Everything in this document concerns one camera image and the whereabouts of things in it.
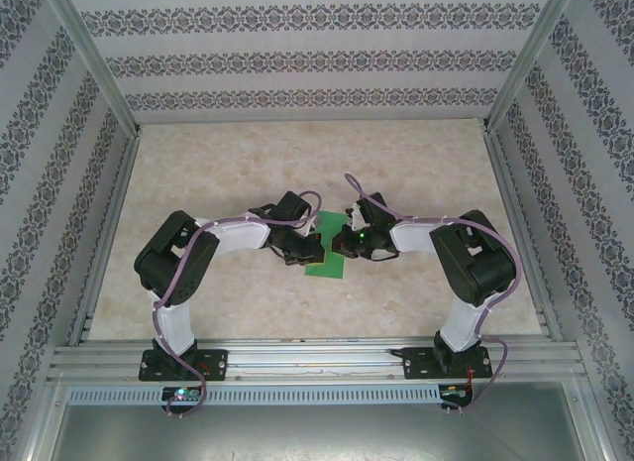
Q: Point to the green square paper sheet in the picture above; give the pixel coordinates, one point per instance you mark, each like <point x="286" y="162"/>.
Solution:
<point x="329" y="267"/>

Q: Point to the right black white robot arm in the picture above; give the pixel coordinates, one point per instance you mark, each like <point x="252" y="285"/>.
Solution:
<point x="475" y="267"/>

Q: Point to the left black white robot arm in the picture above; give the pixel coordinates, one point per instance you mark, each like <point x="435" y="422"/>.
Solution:
<point x="168" y="263"/>

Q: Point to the grey metal sheet panel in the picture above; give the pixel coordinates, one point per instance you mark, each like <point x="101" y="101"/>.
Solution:
<point x="317" y="431"/>

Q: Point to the right controller board with lights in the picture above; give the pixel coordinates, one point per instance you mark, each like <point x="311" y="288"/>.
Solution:
<point x="453" y="392"/>

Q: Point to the controller board with lights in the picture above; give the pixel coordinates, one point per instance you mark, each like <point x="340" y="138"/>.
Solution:
<point x="453" y="392"/>
<point x="180" y="394"/>

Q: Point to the left controller board with lights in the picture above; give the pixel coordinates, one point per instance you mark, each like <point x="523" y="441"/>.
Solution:
<point x="180" y="394"/>

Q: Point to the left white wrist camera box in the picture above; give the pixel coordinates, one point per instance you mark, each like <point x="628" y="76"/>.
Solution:
<point x="307" y="228"/>

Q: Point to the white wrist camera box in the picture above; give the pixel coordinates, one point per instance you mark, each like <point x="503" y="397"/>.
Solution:
<point x="355" y="218"/>
<point x="307" y="228"/>

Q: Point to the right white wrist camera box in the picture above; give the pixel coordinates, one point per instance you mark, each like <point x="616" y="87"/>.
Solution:
<point x="355" y="218"/>

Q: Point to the aluminium mounting rail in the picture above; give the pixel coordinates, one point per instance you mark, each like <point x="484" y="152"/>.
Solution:
<point x="317" y="359"/>

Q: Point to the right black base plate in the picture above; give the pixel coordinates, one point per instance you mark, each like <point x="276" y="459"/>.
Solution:
<point x="416" y="364"/>

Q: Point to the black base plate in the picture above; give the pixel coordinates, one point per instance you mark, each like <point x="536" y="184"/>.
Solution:
<point x="215" y="364"/>
<point x="416" y="364"/>

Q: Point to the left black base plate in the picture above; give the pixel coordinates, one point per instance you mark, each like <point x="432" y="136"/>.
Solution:
<point x="215" y="364"/>

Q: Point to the right aluminium side rail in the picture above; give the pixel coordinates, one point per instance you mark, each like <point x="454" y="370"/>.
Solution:
<point x="505" y="183"/>

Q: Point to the aluminium side rail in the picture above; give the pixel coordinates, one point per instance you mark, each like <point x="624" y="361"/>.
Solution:
<point x="505" y="183"/>
<point x="122" y="183"/>

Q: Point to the left aluminium side rail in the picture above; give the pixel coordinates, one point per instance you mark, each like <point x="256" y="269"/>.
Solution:
<point x="122" y="183"/>

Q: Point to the right aluminium frame post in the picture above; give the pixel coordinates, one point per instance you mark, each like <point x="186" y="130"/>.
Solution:
<point x="525" y="59"/>

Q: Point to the aluminium frame post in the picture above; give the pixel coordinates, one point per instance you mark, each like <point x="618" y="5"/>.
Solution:
<point x="525" y="59"/>
<point x="95" y="59"/>

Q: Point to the left aluminium frame post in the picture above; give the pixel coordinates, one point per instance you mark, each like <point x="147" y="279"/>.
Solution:
<point x="95" y="59"/>

